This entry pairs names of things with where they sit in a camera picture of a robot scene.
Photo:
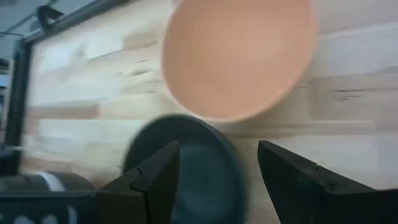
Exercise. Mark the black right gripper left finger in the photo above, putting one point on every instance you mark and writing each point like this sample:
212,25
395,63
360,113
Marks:
149,193

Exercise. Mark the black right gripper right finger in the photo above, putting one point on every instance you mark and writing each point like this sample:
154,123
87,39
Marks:
311,199

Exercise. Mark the dark grey bowl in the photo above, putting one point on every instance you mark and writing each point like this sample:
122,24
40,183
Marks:
18,183
205,174
77,182

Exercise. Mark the peach bowl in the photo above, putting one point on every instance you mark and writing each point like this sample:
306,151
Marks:
236,56

